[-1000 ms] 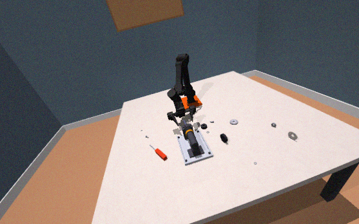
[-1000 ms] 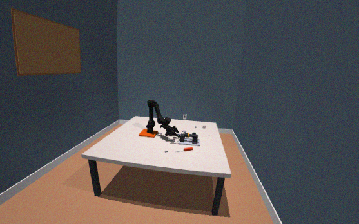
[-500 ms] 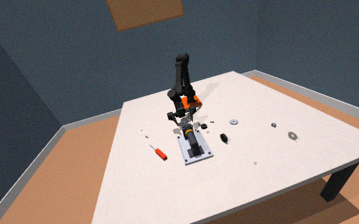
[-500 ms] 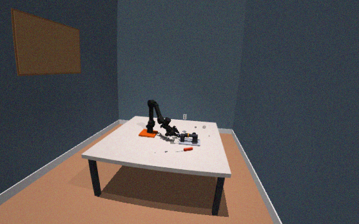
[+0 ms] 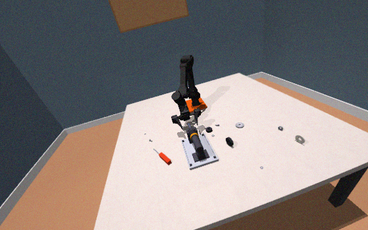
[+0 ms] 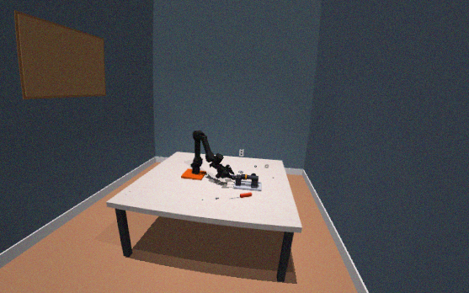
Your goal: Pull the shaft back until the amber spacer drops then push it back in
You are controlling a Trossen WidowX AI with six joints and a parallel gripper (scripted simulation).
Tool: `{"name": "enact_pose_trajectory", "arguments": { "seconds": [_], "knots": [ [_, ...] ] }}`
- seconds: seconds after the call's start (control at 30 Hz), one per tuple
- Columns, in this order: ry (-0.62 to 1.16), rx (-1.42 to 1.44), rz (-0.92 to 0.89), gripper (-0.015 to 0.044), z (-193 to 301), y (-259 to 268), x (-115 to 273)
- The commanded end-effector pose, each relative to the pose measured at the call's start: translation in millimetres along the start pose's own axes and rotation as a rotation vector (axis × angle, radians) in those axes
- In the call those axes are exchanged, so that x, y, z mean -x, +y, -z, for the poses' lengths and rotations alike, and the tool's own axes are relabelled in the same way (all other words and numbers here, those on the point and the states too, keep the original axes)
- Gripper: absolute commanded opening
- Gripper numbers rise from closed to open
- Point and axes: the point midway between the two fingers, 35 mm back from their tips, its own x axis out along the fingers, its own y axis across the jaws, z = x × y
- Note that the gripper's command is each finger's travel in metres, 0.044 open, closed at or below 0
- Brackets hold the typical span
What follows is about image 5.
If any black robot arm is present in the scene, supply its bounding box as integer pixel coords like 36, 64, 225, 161
171, 56, 200, 107

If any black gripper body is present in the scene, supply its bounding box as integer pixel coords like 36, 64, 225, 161
171, 104, 201, 124

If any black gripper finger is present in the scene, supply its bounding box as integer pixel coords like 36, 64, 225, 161
195, 112, 200, 126
174, 118, 183, 130

